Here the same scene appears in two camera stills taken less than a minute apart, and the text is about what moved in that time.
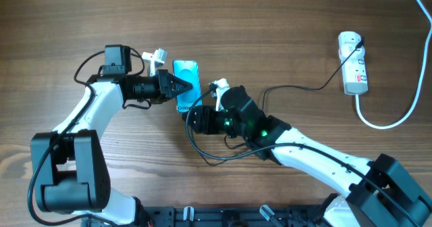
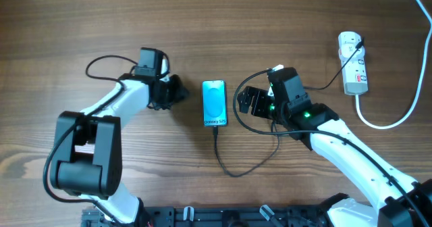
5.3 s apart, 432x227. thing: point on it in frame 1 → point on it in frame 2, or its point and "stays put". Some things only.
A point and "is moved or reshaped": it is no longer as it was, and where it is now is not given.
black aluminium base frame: (229, 217) stays put
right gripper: (206, 115) → (260, 96)
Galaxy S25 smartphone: (188, 70) is moved or reshaped
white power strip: (354, 69) stays put
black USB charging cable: (360, 44) → (275, 151)
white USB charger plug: (346, 49) stays put
